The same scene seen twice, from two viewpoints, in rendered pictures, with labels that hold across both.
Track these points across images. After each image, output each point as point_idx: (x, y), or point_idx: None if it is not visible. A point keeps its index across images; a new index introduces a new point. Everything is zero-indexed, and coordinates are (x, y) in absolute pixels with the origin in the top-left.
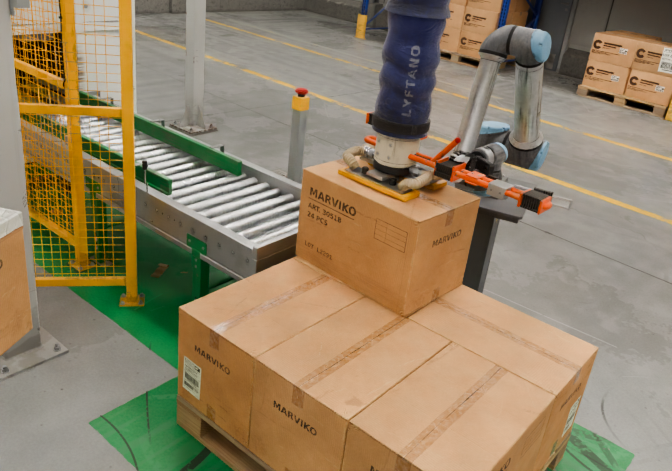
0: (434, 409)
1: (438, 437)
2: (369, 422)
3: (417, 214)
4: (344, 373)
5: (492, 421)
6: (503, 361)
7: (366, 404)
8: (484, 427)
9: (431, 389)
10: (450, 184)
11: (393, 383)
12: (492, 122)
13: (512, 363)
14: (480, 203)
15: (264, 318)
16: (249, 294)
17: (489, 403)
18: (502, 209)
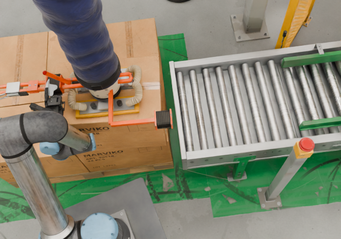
0: (25, 60)
1: (16, 50)
2: (41, 36)
3: (62, 68)
4: None
5: (3, 73)
6: (16, 109)
7: (48, 41)
8: (4, 68)
9: (33, 67)
10: (134, 217)
11: (47, 57)
12: (103, 234)
13: (12, 111)
14: (92, 205)
15: (121, 41)
16: (143, 46)
17: (9, 80)
18: (73, 212)
